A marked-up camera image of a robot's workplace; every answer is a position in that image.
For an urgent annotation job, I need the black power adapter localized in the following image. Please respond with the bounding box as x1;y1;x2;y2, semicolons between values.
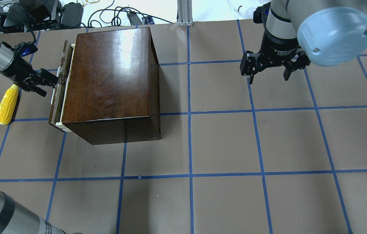
127;11;143;26

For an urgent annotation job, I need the dark wooden drawer cabinet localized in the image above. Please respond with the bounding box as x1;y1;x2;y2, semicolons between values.
61;28;161;145

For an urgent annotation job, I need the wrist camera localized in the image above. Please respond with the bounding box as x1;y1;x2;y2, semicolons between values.
11;42;38;57
253;2;271;25

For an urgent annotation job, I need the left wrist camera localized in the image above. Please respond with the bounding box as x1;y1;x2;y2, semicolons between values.
11;42;38;57

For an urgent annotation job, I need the aluminium frame post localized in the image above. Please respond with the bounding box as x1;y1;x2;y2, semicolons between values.
177;0;194;27

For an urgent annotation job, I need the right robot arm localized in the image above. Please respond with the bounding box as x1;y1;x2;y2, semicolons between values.
240;0;367;84

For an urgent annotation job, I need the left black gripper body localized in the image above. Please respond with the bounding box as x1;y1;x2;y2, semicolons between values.
1;57;37;87

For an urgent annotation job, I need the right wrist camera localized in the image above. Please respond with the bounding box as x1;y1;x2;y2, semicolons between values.
253;2;271;25

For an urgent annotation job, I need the wooden drawer with white handle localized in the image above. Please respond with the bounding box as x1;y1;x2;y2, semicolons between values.
48;40;75;132

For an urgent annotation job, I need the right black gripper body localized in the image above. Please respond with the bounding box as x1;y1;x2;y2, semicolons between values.
258;31;299;68

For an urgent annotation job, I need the yellow corn cob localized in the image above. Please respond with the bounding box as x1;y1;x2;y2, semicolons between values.
0;84;19;125

